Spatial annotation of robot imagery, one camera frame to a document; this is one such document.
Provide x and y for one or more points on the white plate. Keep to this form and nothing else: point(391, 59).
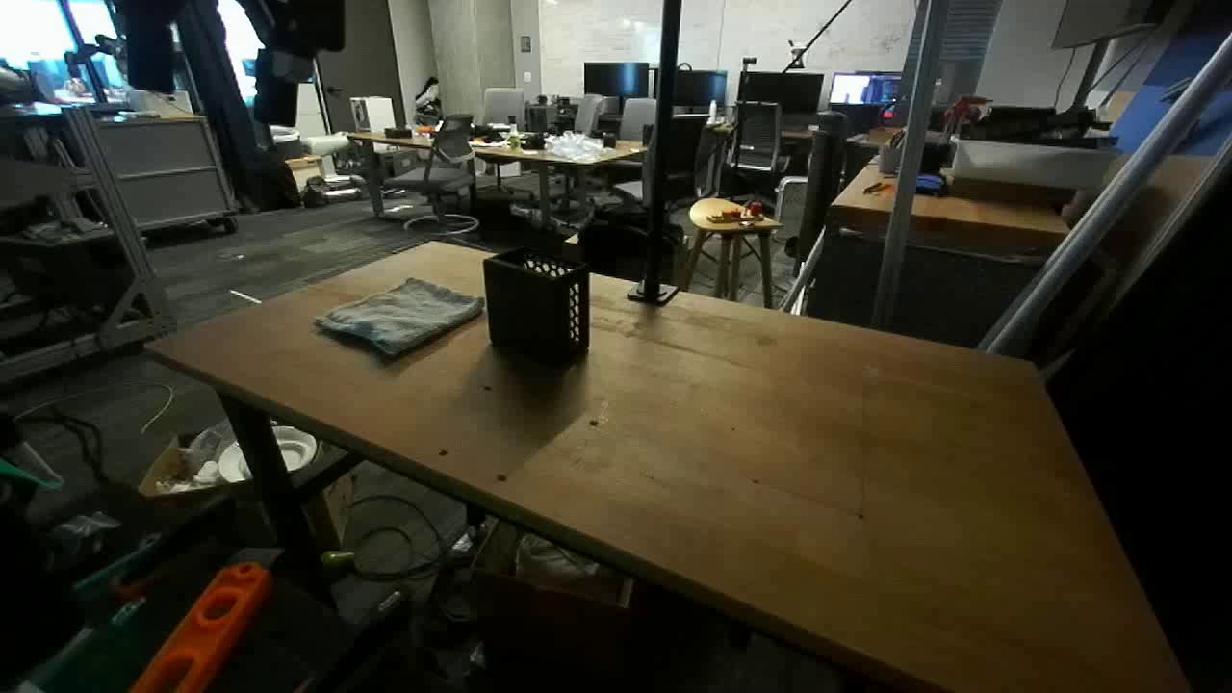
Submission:
point(288, 448)

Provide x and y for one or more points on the upright aluminium pole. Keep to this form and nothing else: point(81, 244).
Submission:
point(907, 165)

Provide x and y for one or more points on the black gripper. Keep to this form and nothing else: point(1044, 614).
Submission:
point(274, 90)

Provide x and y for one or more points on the dark computer monitor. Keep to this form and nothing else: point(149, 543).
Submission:
point(699, 86)
point(617, 78)
point(780, 93)

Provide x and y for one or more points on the blue board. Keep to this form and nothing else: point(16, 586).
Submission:
point(1175, 82)

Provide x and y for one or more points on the open cardboard tray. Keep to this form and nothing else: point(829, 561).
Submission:
point(177, 466)

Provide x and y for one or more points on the grey drawer cabinet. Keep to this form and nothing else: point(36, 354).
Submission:
point(168, 176)

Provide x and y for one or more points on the slanted aluminium pole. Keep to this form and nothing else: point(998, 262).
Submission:
point(1103, 206)

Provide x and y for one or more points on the grey metal shelving rack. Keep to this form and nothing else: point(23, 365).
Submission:
point(116, 215)

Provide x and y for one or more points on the lit blue computer monitor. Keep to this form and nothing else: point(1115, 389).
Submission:
point(862, 90)

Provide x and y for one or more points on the wood-topped workbench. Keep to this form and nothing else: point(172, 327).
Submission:
point(936, 215)

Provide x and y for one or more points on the wooden office desk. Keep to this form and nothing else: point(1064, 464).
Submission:
point(386, 134)
point(562, 156)

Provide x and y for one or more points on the black vertical pole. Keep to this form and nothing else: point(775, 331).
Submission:
point(661, 156)

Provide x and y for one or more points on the grey office chair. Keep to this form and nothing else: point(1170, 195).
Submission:
point(757, 134)

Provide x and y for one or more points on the black perforated basket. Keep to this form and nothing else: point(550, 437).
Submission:
point(532, 312)

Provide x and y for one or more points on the white office chair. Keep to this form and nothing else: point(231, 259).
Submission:
point(635, 118)

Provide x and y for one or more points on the orange plastic case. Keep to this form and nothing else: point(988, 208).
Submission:
point(206, 629)

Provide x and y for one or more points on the black table leg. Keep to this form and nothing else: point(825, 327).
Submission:
point(263, 473)

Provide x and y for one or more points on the brown cardboard box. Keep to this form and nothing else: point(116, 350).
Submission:
point(550, 596)

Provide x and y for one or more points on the dark office chair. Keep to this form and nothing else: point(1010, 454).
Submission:
point(451, 156)

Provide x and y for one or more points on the light blue terry towel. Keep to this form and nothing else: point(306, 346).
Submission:
point(396, 315)

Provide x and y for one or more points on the red tool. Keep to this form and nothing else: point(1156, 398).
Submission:
point(723, 214)

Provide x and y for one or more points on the round wooden stool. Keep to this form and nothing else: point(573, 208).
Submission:
point(723, 215)

